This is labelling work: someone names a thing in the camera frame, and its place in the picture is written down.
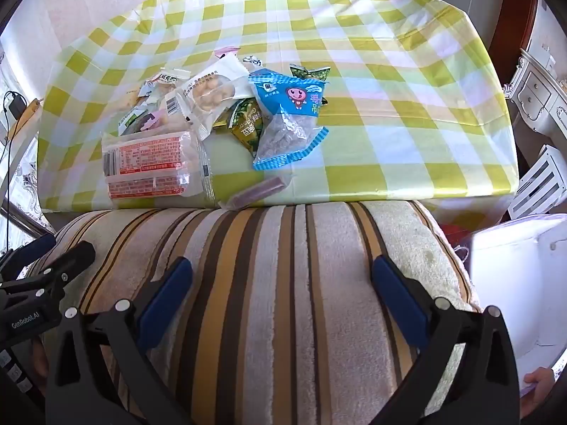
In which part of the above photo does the brown wooden door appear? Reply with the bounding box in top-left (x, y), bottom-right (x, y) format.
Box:
top-left (487, 0), bottom-right (539, 85)

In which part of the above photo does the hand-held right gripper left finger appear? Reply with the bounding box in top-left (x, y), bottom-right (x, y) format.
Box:
top-left (44, 257), bottom-right (231, 425)

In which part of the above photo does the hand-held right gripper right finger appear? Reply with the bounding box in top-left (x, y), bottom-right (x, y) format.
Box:
top-left (354, 254), bottom-right (521, 425)

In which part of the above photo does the pale small snack packet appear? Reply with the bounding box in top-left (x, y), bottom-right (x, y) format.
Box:
top-left (113, 82), bottom-right (153, 113)

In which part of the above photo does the white slatted chair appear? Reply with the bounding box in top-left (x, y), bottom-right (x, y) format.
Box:
top-left (507, 144), bottom-right (567, 220)

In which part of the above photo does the small white snack packet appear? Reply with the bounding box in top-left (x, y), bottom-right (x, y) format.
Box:
top-left (148, 67), bottom-right (187, 94)

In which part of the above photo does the yellow checkered tablecloth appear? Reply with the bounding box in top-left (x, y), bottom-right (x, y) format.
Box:
top-left (38, 0), bottom-right (521, 213)

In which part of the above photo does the striped sofa cushion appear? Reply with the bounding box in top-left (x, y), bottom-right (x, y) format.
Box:
top-left (27, 199), bottom-right (483, 425)

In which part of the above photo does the white box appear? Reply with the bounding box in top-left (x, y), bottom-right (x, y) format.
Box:
top-left (470, 212), bottom-right (567, 399)

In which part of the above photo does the white ornate dresser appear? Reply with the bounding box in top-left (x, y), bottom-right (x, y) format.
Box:
top-left (505, 49), bottom-right (567, 142)

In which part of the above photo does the purple stick in clear wrapper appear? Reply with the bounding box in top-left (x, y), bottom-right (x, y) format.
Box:
top-left (219, 176), bottom-right (293, 210)

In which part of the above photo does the black charger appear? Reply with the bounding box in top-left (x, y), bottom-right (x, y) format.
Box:
top-left (4, 92), bottom-right (25, 120)

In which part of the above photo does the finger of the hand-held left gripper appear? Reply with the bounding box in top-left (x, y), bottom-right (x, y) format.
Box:
top-left (29, 242), bottom-right (96, 289)
top-left (0, 232), bottom-right (57, 277)

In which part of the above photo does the blue cartoon snack packet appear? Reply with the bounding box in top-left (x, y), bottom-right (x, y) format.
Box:
top-left (248, 68), bottom-right (329, 171)

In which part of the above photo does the red and white snack packet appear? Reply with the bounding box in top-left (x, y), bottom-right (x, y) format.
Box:
top-left (101, 130), bottom-right (215, 211)

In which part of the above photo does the white lace cloth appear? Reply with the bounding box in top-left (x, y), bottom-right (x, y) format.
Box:
top-left (0, 133), bottom-right (49, 240)

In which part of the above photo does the clear packet with pink label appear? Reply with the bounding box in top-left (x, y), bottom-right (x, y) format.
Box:
top-left (117, 97), bottom-right (178, 136)

